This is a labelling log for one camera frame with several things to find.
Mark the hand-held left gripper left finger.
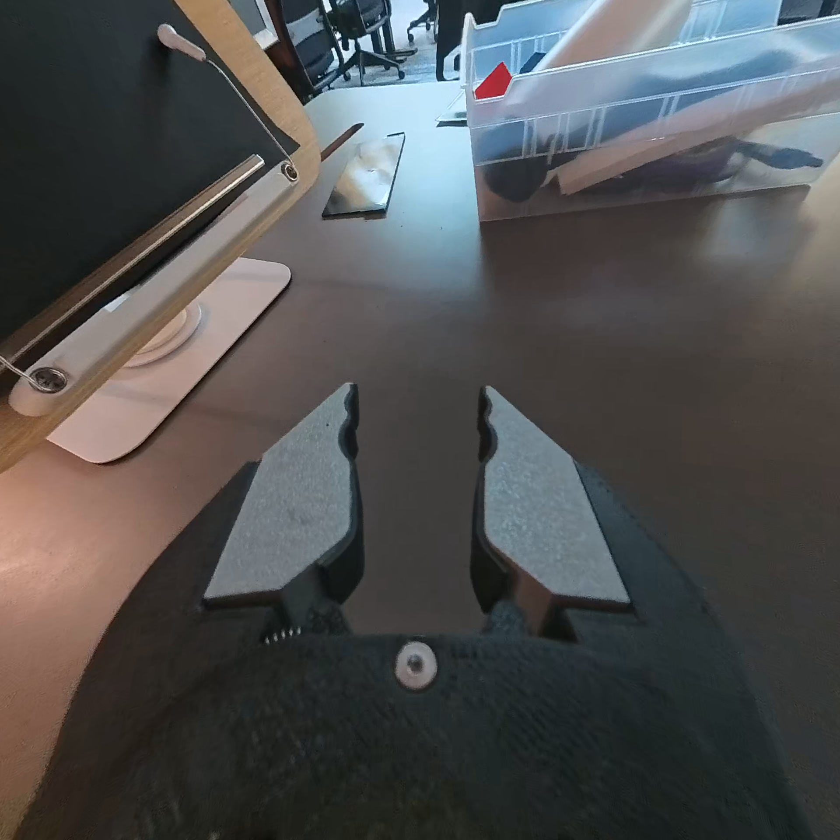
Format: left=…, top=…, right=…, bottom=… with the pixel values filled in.
left=202, top=382, right=366, bottom=618

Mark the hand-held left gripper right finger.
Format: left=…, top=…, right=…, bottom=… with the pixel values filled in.
left=470, top=385, right=634, bottom=636

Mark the metal page holder clip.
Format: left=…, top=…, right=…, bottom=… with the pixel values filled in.
left=0, top=353, right=68, bottom=392
left=157, top=23, right=300, bottom=182

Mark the clear plastic storage bin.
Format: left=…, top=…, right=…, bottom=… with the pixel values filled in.
left=458, top=0, right=840, bottom=225

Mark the black glossy table plate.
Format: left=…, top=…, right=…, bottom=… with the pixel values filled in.
left=322, top=131, right=406, bottom=221

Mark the long white flat board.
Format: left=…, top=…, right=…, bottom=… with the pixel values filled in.
left=554, top=69, right=840, bottom=196

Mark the small red piece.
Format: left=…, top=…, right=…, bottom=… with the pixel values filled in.
left=474, top=62, right=514, bottom=101

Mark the black office chair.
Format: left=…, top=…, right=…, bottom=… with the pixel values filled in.
left=327, top=0, right=408, bottom=86
left=282, top=0, right=343, bottom=105

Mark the short white flat board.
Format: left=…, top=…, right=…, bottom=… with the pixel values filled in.
left=541, top=0, right=695, bottom=72

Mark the black cable bundle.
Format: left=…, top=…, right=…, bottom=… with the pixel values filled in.
left=484, top=98, right=825, bottom=206

